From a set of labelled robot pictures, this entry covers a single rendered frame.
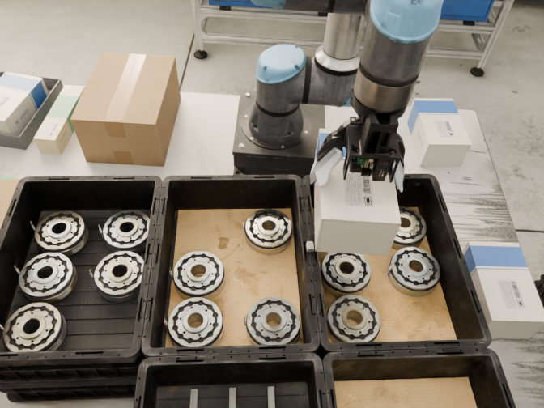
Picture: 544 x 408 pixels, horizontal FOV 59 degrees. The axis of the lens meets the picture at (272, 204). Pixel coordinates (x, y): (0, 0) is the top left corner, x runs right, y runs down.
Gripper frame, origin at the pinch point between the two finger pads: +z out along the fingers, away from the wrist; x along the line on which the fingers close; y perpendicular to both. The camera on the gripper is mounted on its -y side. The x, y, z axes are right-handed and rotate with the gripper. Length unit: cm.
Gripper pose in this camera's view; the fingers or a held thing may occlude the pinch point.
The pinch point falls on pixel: (354, 182)
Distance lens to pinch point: 81.8
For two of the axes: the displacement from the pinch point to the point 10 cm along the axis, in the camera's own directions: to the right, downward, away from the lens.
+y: -0.5, 7.8, -6.2
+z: -0.4, 6.2, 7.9
